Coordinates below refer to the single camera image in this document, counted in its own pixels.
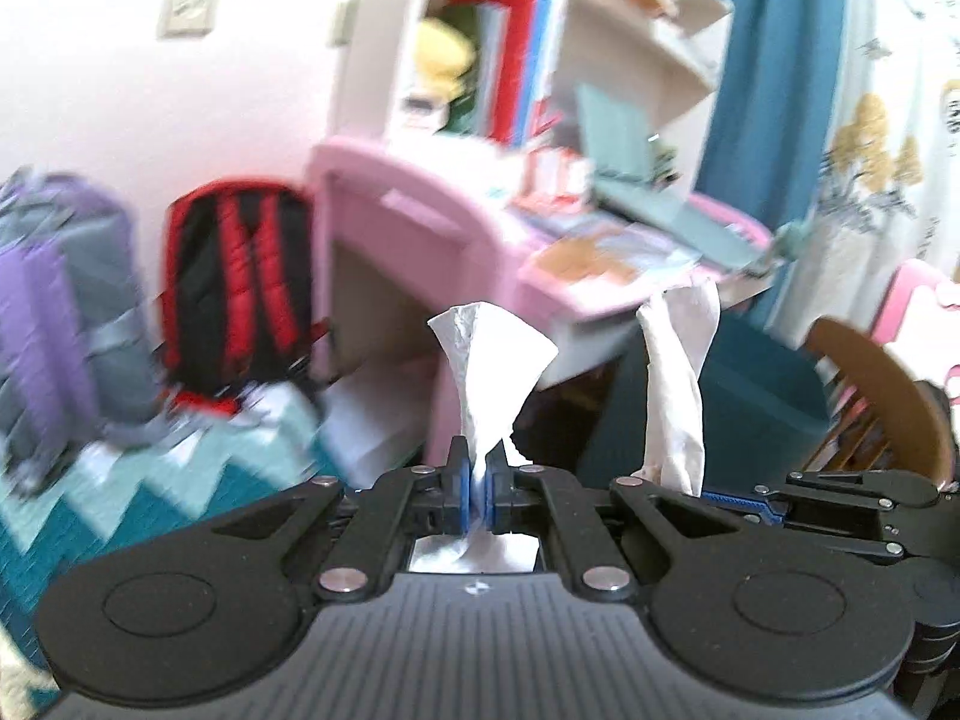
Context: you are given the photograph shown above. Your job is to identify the pink desk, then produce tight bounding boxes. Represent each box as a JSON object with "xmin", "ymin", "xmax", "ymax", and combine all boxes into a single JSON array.
[{"xmin": 304, "ymin": 136, "xmax": 778, "ymax": 467}]

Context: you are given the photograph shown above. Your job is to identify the orange white box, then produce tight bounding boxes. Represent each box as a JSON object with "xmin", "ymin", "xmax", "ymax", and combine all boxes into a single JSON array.
[{"xmin": 526, "ymin": 146, "xmax": 594, "ymax": 202}]

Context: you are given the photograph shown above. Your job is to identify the teal trash bin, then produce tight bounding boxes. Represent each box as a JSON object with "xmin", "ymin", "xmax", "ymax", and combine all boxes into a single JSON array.
[{"xmin": 576, "ymin": 312, "xmax": 832, "ymax": 496}]

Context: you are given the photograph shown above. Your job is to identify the purple grey backpack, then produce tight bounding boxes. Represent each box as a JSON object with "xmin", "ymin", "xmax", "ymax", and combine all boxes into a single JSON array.
[{"xmin": 2, "ymin": 167, "xmax": 166, "ymax": 496}]

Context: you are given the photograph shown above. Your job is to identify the white bookshelf hutch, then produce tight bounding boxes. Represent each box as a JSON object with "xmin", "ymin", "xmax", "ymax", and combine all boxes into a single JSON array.
[{"xmin": 331, "ymin": 0, "xmax": 734, "ymax": 190}]

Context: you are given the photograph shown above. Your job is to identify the blue curtain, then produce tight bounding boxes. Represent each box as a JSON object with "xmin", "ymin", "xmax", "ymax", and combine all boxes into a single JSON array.
[{"xmin": 693, "ymin": 0, "xmax": 858, "ymax": 329}]

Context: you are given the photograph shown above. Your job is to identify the wall socket plate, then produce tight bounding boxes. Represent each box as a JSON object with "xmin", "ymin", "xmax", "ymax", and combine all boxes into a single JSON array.
[{"xmin": 160, "ymin": 0, "xmax": 215, "ymax": 39}]

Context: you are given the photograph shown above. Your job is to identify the red and blue folders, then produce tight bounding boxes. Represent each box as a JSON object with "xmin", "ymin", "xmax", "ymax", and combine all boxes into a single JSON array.
[{"xmin": 441, "ymin": 0, "xmax": 568, "ymax": 148}]

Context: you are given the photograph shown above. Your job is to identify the stack of magazines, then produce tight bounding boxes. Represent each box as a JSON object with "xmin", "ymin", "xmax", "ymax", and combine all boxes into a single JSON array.
[{"xmin": 511, "ymin": 206, "xmax": 701, "ymax": 284}]

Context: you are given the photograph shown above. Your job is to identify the red black backpack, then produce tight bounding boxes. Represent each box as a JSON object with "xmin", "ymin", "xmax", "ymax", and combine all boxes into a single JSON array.
[{"xmin": 160, "ymin": 177, "xmax": 329, "ymax": 416}]

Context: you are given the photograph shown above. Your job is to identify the yellow plush toy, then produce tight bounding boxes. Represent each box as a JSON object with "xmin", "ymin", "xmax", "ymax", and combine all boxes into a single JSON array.
[{"xmin": 412, "ymin": 18, "xmax": 475, "ymax": 106}]

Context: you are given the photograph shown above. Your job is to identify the wooden chair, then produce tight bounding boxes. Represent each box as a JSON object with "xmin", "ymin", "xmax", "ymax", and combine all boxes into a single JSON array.
[{"xmin": 804, "ymin": 317, "xmax": 955, "ymax": 491}]

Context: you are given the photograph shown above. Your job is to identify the teal and cream quilt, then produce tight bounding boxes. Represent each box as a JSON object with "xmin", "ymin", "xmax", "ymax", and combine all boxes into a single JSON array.
[{"xmin": 2, "ymin": 385, "xmax": 324, "ymax": 718}]

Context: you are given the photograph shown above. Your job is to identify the green book stand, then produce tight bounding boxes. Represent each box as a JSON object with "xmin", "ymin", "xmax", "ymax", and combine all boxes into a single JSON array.
[{"xmin": 576, "ymin": 83, "xmax": 761, "ymax": 271}]

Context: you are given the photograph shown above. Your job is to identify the white twisted tissue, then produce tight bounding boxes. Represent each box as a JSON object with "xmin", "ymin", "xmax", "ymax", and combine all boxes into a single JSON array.
[{"xmin": 631, "ymin": 281, "xmax": 721, "ymax": 497}]

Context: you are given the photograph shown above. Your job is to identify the printed tree curtain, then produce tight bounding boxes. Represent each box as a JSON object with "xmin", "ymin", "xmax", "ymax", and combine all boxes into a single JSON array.
[{"xmin": 778, "ymin": 0, "xmax": 958, "ymax": 340}]

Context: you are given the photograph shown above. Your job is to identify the green desk clamp roller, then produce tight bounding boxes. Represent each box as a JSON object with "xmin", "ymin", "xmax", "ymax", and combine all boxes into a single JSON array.
[{"xmin": 755, "ymin": 220, "xmax": 811, "ymax": 271}]

